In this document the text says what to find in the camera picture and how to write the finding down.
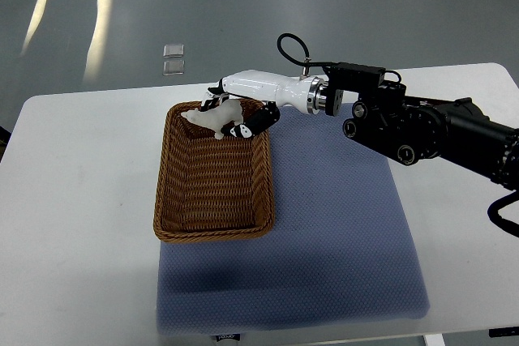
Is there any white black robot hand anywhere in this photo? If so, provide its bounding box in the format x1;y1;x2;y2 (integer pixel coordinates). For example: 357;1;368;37
200;70;328;138

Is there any white bear figurine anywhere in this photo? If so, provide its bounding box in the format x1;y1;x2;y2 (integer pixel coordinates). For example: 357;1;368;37
181;99;243;139

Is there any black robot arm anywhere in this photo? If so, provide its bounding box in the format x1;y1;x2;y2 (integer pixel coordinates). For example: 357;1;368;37
277;32;518;236

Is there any brown wicker basket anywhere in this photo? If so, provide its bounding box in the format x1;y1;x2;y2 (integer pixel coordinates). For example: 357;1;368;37
153;101;275;243

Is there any lower metal floor plate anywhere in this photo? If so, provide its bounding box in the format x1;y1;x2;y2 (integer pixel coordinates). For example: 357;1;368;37
162;59;185;75

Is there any metal floor plate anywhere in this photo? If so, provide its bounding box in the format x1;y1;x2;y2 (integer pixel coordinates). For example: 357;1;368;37
162;59;185;75
163;44;184;58

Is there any upper metal floor plate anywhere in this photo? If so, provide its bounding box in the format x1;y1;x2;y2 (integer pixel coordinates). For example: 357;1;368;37
163;44;184;58

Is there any blue-grey quilted mat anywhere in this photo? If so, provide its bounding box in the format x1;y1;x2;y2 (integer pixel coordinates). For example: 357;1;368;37
157;106;429;335

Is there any black label under table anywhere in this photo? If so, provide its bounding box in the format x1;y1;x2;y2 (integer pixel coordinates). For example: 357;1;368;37
215;334;241;342

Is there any black table control panel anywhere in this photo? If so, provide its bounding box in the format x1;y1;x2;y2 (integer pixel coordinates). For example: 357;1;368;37
488;326;519;338

